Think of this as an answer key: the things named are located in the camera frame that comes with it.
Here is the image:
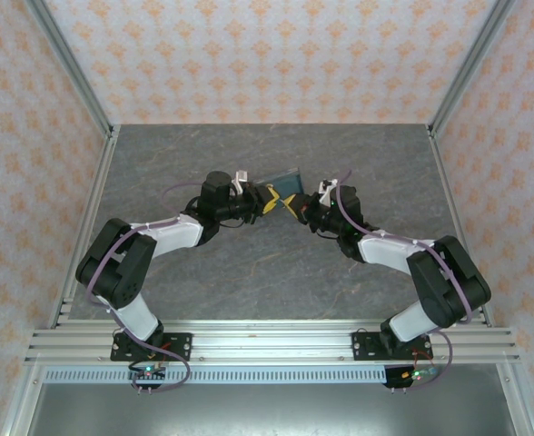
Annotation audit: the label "aluminium side rail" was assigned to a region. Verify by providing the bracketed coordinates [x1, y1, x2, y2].
[48, 124, 121, 329]
[427, 124, 496, 329]

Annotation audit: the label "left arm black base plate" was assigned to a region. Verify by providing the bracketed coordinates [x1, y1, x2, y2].
[110, 332, 193, 362]

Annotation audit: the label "perforated grey cable tray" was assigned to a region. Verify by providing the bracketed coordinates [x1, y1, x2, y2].
[43, 367, 507, 385]

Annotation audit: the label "aluminium crossbeam rail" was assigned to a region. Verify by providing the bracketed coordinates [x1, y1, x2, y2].
[24, 319, 520, 365]

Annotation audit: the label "starry night tin box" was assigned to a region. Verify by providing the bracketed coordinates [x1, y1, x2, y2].
[253, 166, 305, 197]

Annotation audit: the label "aluminium corner post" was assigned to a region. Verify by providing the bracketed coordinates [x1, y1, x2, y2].
[429, 0, 517, 134]
[24, 0, 114, 134]

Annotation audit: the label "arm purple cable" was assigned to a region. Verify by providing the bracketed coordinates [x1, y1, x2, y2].
[332, 170, 475, 391]
[84, 180, 204, 394]

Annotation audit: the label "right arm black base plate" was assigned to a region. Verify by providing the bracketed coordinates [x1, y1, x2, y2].
[351, 331, 434, 362]

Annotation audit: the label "grey metal sheet panel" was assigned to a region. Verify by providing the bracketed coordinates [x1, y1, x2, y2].
[24, 383, 522, 436]

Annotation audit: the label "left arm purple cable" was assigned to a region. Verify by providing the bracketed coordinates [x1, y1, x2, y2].
[84, 180, 204, 394]

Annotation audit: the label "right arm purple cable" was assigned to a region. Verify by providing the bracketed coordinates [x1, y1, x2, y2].
[332, 170, 475, 391]

